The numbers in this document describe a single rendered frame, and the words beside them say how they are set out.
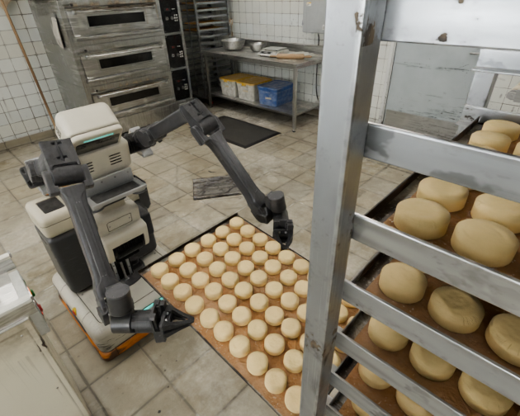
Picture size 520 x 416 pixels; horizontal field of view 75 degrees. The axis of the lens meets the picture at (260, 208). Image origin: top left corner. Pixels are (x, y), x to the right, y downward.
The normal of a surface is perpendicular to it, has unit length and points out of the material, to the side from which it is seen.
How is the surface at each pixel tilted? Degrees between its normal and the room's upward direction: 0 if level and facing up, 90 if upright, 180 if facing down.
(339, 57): 90
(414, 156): 90
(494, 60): 90
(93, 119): 43
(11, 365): 90
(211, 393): 0
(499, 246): 0
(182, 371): 0
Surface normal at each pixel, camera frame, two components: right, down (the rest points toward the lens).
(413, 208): -0.04, -0.83
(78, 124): 0.47, -0.36
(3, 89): 0.72, 0.36
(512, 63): -0.69, 0.42
